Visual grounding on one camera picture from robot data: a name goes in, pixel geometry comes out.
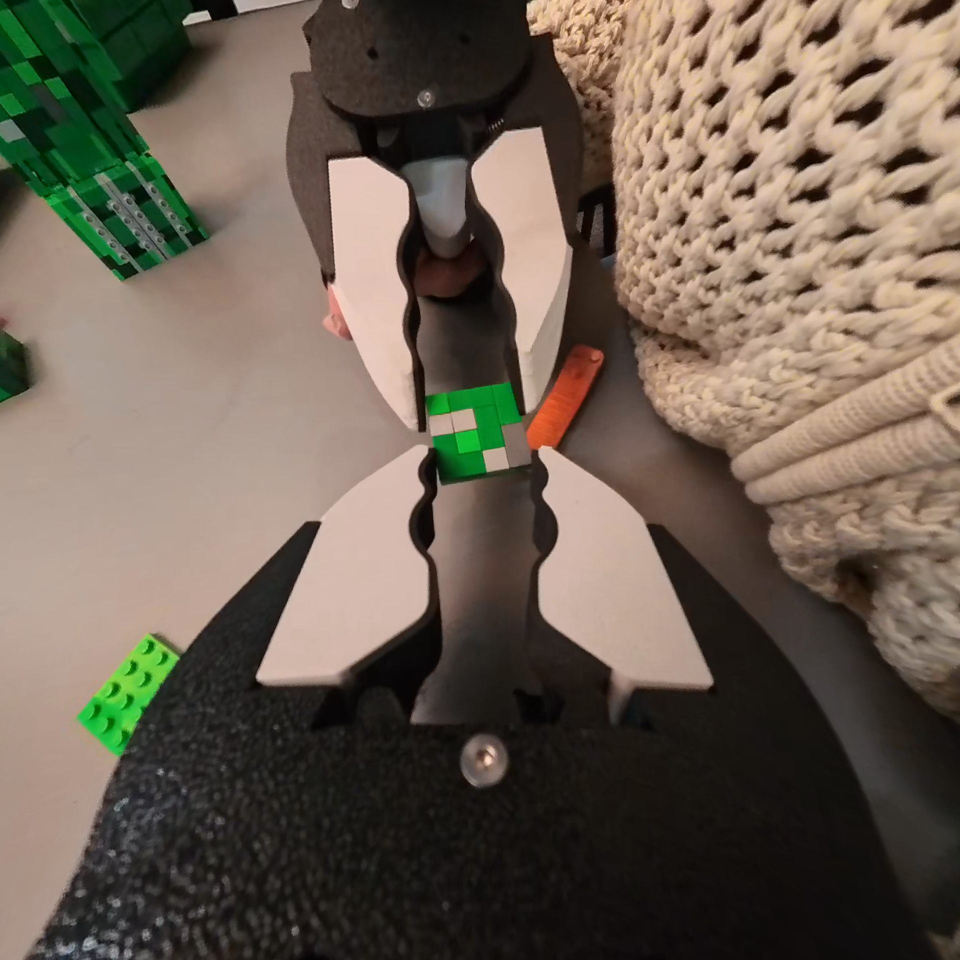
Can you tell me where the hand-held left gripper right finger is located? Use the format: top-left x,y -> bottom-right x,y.
527,444 -> 715,725

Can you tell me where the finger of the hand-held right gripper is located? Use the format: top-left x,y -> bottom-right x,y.
327,155 -> 427,434
466,125 -> 576,430

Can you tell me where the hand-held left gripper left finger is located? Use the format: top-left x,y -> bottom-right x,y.
256,445 -> 444,690

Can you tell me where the green and grey tiled lego plate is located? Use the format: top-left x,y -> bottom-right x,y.
424,381 -> 535,486

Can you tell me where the bright green square lego plate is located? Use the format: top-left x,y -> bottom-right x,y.
76,633 -> 182,757

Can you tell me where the large green lego creeper build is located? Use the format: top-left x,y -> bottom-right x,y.
0,0 -> 211,283

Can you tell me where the small green lego cube build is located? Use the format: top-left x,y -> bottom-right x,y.
0,330 -> 35,406

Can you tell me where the person's right hand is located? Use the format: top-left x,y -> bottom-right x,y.
322,240 -> 489,342

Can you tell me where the orange brick separator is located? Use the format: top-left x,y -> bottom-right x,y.
525,343 -> 606,453

